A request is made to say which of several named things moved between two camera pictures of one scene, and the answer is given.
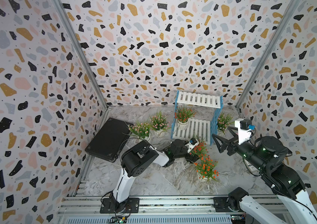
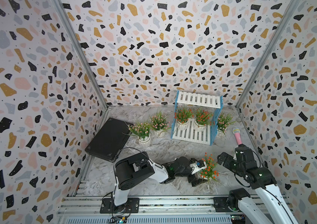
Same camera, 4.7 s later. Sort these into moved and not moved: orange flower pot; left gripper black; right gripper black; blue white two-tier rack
Moved: right gripper black; left gripper black
Not moved: orange flower pot; blue white two-tier rack
